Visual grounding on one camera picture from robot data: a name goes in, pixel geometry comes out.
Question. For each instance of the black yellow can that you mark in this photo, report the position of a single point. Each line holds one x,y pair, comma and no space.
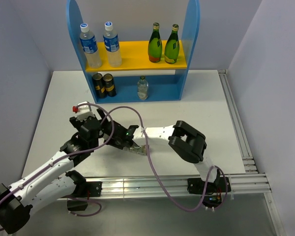
109,85
98,83

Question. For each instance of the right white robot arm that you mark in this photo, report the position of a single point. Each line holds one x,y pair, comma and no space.
187,142

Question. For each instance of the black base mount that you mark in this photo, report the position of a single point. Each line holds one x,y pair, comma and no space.
85,191
214,191

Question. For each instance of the green glass bottle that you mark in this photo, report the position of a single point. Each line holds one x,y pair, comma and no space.
172,46
155,44

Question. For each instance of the aluminium front rail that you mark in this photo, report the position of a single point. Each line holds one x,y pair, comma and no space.
117,188

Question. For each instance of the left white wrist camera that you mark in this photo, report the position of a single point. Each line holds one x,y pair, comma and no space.
83,111

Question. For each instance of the left black yellow can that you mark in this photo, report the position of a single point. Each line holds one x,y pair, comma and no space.
98,83

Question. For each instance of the blue and yellow shelf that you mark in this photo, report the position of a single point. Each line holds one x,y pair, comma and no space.
166,81

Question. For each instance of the right black yellow can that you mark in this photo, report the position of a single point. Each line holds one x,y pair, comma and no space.
109,85

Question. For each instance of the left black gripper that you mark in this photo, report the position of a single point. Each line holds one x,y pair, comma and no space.
76,123

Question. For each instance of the aluminium side rail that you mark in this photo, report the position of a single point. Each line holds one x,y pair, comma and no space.
246,154

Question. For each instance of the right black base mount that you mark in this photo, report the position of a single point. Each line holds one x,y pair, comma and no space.
214,191

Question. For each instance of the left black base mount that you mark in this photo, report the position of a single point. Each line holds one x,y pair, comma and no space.
85,191

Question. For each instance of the blue label water bottle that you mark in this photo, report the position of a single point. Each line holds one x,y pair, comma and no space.
111,43
90,47

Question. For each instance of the clear glass bottle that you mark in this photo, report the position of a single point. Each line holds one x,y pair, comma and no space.
140,150
142,88

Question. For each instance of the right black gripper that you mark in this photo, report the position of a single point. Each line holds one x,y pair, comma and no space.
112,141

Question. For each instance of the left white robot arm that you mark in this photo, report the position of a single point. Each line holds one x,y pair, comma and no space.
55,178

